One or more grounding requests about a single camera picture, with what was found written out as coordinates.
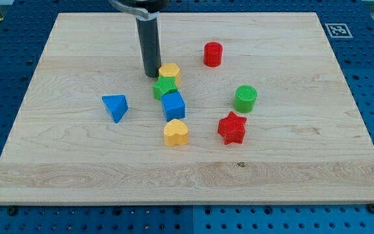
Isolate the yellow hexagon block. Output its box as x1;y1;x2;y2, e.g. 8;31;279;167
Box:
158;63;181;85

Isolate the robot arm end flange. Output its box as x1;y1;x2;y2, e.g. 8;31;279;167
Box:
108;0;169;21

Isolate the green star block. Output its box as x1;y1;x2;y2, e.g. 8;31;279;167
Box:
153;75;178;100

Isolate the red star block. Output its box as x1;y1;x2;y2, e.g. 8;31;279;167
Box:
218;111;247;145

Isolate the blue cube block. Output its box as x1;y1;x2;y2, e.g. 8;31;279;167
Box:
161;92;186;122

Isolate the yellow heart block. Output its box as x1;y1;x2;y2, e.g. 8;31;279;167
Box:
163;119;189;147

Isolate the green cylinder block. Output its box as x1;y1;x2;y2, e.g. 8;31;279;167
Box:
233;84;258;113

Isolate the red cylinder block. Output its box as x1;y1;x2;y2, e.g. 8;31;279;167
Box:
203;42;223;67

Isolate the blue triangle block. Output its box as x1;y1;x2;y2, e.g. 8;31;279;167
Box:
102;94;129;124

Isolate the wooden board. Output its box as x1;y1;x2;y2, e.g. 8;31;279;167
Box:
0;12;374;205

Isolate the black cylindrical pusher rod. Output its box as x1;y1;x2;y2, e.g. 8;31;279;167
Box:
136;18;162;78

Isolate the white fiducial marker tag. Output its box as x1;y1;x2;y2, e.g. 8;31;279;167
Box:
325;23;353;39

